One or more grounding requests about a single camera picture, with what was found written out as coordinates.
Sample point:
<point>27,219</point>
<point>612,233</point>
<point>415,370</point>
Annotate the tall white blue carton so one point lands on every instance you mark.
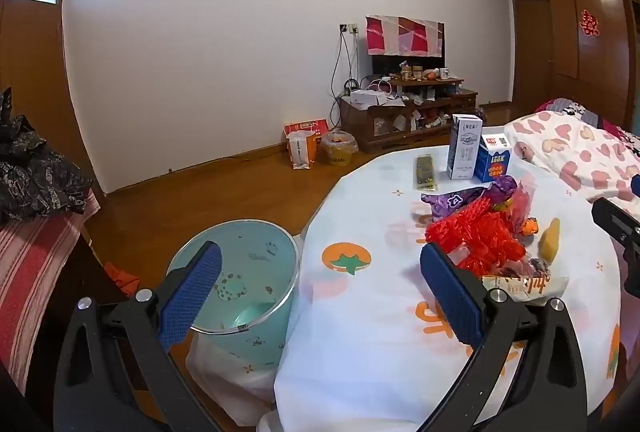
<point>462,147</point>

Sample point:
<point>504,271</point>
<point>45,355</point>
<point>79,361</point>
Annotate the brown wooden television stand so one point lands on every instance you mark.
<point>360,122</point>

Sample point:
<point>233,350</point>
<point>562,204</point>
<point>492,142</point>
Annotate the brown wooden wardrobe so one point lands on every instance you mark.
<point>600,62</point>

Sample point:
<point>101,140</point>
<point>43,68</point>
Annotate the paper wrapper with orange print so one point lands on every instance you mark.
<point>530,287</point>

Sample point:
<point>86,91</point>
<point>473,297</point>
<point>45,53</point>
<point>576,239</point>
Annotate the brown door below window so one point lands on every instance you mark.
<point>35,62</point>

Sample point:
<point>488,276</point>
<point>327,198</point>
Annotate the black television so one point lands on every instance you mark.
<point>407,62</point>

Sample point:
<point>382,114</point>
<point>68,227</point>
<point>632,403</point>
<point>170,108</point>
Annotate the dark wooden bed frame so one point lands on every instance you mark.
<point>97,272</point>

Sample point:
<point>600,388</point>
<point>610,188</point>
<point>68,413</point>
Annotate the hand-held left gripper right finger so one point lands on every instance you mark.
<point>452,297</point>

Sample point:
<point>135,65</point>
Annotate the small blue carton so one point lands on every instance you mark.
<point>492,162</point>

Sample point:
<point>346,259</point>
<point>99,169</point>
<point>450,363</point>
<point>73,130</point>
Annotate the yellow block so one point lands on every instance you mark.
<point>550,242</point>

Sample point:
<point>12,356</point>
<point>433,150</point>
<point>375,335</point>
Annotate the purple plastic wrapper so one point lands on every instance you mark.
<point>465,202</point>

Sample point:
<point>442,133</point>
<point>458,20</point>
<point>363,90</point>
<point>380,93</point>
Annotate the dark gold snack packet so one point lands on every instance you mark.
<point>425,172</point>

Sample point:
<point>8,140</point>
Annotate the pink white television cover cloth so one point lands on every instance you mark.
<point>400,35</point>

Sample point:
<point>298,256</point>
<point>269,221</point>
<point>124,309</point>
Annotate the pink plastic wrapper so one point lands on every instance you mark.
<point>521,202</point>

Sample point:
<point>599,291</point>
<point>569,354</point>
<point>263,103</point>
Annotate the white mug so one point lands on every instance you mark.
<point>444,73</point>

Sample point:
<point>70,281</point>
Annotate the orange candy wrapper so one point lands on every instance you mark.
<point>530,226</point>

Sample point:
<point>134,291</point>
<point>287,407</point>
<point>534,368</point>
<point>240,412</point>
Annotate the pink black patterned blanket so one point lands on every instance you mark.
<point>570,105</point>

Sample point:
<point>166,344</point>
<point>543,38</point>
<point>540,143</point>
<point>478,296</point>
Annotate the brown wooden room door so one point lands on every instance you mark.
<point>532,47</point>

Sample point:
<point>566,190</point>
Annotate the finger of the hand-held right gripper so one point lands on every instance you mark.
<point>615,217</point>
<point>636,186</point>

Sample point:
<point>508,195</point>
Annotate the red paper decoration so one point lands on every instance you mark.
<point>589,22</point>

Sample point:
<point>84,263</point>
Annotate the orange cardboard box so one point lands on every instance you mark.
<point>320,126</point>

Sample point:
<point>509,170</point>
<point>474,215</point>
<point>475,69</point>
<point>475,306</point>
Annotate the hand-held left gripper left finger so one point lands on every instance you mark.
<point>192,297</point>

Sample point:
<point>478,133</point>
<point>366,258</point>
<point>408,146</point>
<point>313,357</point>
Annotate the orange cloth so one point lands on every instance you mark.
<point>120,277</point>

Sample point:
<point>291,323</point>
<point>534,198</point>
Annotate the black patterned cloth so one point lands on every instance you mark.
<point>35,172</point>

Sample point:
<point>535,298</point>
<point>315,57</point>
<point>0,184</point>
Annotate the white cardboard box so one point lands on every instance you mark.
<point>367,98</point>

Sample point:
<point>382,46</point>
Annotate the red striped blanket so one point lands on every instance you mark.
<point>30,272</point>

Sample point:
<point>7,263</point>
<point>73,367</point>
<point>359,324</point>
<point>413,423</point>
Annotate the red foam net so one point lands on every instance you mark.
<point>475,232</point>

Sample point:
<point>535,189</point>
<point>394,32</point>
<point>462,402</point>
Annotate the light blue trash bin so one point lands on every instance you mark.
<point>260,312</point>

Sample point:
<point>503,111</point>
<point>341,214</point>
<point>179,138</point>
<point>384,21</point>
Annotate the wall socket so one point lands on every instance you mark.
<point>349,28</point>

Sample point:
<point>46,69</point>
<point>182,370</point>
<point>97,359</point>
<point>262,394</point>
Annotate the white blanket with pink hearts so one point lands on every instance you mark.
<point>575,147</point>

